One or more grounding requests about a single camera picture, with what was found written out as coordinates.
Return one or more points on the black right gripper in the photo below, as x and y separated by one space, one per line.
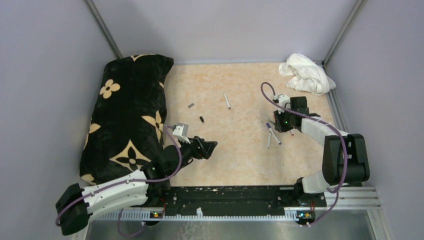
279 126

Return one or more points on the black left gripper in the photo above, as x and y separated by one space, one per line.
197 147

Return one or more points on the white purple-tip marker pen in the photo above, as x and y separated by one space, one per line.
273 134

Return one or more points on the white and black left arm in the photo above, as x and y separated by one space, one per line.
78 206

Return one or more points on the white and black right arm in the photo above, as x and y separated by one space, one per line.
321 132

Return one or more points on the white crumpled cloth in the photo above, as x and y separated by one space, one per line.
307 76

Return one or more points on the black floral blanket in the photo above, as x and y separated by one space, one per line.
127 122

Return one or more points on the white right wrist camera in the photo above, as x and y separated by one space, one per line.
282 100

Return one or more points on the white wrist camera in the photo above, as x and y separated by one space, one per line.
180 131
282 100

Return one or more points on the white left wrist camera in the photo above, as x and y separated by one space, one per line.
180 131

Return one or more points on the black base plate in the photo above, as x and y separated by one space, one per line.
228 201

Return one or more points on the slotted cable duct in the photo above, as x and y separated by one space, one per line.
156 214

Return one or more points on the aluminium corner post right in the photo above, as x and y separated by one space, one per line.
348 23

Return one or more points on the aluminium corner post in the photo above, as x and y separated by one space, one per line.
92 8
348 23

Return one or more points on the aluminium corner post left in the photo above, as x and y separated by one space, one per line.
92 8

